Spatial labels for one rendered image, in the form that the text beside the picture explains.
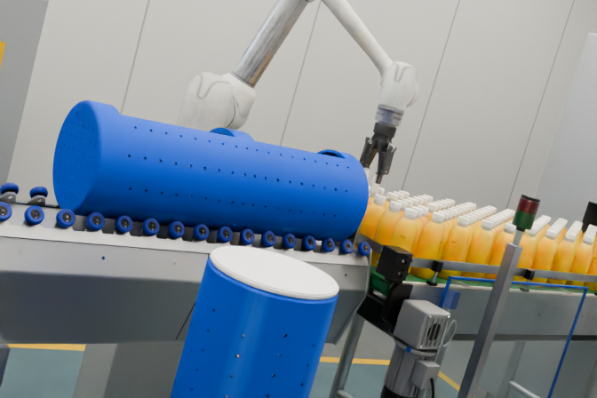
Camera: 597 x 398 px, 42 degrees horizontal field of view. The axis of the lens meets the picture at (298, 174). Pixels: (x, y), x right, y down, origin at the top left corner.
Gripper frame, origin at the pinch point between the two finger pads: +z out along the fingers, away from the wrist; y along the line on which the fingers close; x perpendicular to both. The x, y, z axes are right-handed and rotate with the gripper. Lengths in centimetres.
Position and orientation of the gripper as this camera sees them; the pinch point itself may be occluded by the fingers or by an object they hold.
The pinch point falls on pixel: (369, 181)
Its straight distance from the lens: 264.0
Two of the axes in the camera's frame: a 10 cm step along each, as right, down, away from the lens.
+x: 7.7, 1.3, 6.2
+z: -2.7, 9.5, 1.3
